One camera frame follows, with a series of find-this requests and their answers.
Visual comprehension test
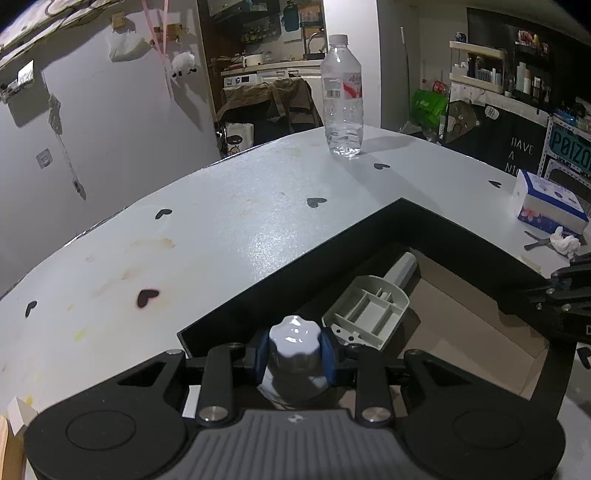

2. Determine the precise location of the white hanging bag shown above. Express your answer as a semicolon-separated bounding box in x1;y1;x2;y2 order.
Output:
108;31;148;62

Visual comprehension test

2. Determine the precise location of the white washing machine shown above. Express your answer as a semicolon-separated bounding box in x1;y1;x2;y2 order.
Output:
223;68;302;89

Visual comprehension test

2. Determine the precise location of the dark shelf with bottles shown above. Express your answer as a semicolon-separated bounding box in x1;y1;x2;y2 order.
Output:
512;27;556;103

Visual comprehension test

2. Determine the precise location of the white storage rack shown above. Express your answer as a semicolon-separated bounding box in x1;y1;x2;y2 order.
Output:
449;40;509;96

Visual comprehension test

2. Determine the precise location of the printed hanging cloth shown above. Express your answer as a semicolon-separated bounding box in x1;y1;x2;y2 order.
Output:
0;0;126;52

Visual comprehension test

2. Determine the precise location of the crumpled white tissue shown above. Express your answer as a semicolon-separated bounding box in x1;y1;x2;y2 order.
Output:
549;226;581;260

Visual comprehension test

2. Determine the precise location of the grey plastic tube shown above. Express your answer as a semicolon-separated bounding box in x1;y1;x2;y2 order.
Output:
385;251;419;297

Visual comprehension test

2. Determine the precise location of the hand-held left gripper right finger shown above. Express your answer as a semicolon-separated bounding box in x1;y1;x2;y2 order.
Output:
321;328;476;428

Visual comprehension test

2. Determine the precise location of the white plush sheep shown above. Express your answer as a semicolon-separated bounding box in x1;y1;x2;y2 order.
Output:
169;51;199;79

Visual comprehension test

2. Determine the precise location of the white card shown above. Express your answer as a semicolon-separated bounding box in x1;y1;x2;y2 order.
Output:
6;395;36;437

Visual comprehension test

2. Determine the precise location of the floral tissue pack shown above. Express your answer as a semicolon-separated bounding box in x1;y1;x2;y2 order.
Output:
514;169;590;236

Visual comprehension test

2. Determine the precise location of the grey plastic compartment holder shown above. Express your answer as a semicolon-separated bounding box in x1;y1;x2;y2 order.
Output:
322;275;411;352

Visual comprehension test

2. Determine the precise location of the black cabinet with white lettering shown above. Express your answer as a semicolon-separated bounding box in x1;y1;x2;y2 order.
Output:
442;88;556;186

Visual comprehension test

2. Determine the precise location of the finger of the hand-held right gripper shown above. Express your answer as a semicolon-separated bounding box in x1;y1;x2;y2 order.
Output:
500;279;591;325
549;251;591;282

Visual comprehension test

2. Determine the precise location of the black cardboard box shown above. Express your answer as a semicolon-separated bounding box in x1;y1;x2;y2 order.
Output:
178;198;578;403

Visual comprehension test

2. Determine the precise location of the small wall shelf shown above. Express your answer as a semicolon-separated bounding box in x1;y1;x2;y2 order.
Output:
0;60;36;103

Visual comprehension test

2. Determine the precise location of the green shopping bag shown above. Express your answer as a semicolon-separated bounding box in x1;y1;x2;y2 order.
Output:
410;89;449;130

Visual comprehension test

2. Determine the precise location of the white bottle with scalloped cap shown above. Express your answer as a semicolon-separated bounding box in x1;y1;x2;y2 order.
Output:
256;315;331;409

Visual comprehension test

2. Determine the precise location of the clear plastic water bottle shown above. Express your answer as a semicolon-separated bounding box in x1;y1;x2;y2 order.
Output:
320;34;365;160

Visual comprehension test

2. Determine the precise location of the white cartoon paper bag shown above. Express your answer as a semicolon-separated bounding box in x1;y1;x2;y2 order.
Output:
220;122;256;158

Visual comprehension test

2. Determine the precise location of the black chair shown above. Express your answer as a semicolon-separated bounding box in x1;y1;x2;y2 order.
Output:
221;88;324;151

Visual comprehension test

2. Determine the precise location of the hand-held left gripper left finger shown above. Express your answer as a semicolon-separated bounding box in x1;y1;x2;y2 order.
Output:
117;330;271;428

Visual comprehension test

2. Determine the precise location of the wooden board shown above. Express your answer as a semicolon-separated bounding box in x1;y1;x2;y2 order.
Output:
0;415;27;480

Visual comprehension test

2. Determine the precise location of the small black metal tool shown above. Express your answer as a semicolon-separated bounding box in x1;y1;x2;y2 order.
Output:
523;230;553;252

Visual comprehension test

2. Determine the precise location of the pink ribbon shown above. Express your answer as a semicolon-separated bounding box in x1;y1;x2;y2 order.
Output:
140;0;180;100

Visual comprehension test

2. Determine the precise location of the hanging wall cord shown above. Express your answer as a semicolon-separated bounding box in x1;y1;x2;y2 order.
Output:
48;94;87;200

